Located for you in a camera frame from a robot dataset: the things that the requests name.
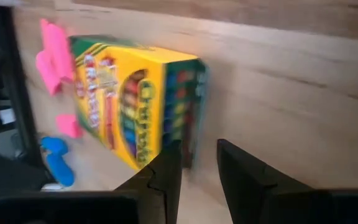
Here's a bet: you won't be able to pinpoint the black aluminium table frame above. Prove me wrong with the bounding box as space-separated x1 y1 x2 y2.
1 6 45 170

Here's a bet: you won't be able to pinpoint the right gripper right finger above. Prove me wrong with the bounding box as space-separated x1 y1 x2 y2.
216 139 313 224

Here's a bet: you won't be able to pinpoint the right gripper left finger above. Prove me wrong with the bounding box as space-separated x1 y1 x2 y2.
113 139 183 224

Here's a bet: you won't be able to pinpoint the blue handled pliers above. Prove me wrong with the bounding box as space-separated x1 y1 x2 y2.
40 136 76 188

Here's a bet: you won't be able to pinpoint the pink eraser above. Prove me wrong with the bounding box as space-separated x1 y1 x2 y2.
35 49 62 96
47 23 76 84
39 17 57 55
55 113 84 139

